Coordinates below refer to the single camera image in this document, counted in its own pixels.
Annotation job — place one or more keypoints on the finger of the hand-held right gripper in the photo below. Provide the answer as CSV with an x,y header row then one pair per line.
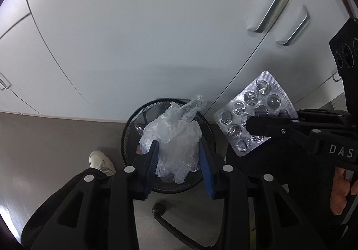
x,y
324,120
268,127

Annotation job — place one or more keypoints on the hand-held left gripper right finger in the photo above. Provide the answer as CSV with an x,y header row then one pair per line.
x,y
206,171

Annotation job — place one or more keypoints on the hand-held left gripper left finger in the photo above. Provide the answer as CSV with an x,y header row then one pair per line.
x,y
152,167

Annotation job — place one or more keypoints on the clear plastic bag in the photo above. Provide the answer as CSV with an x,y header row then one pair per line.
x,y
173,138

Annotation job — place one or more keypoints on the silver pill blister pack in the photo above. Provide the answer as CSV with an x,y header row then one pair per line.
x,y
237,107

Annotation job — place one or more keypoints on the black mesh trash bin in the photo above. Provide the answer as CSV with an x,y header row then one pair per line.
x,y
129,138

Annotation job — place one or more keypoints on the person's right hand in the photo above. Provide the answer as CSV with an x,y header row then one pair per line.
x,y
339,194

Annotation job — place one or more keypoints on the black chair base leg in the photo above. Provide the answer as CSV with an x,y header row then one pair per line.
x,y
160,209

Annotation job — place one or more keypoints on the white sneaker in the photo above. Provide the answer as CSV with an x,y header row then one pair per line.
x,y
101,162

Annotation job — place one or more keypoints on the wide white cabinet door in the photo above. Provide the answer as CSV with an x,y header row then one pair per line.
x,y
139,29

